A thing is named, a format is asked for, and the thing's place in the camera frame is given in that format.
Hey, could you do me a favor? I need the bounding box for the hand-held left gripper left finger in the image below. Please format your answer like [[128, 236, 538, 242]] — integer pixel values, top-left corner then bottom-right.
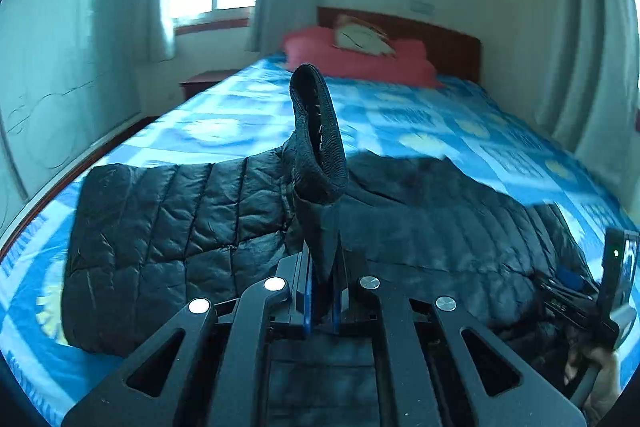
[[60, 253, 313, 427]]

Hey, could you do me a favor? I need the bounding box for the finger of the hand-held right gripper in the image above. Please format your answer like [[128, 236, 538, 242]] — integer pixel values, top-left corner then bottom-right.
[[536, 268, 596, 305]]

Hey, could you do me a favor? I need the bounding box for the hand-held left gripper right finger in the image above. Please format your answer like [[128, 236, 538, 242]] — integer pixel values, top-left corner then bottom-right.
[[330, 247, 588, 427]]

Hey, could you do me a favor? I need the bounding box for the black puffer jacket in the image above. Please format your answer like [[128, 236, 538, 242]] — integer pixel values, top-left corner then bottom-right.
[[62, 63, 608, 388]]

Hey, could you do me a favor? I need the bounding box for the person's right hand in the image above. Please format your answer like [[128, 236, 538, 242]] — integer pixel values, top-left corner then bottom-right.
[[562, 347, 623, 427]]

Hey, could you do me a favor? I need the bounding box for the blue patterned bed sheet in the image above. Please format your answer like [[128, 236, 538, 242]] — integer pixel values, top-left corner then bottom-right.
[[0, 54, 640, 413]]

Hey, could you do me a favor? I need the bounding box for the wooden nightstand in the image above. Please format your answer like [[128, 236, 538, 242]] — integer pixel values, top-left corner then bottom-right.
[[179, 69, 241, 102]]

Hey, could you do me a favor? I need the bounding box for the wooden bed headboard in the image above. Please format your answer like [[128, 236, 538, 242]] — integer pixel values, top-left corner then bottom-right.
[[316, 6, 482, 84]]

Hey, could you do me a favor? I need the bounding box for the red pillow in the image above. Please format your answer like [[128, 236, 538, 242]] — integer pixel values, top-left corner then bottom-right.
[[281, 26, 443, 88]]

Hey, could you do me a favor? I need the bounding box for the cream cartoon pillow cloth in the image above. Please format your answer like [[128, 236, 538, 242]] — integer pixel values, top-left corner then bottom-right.
[[334, 14, 398, 58]]

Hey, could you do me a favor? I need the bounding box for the frosted glass wardrobe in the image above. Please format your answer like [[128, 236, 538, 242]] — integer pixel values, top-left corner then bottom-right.
[[0, 0, 173, 253]]

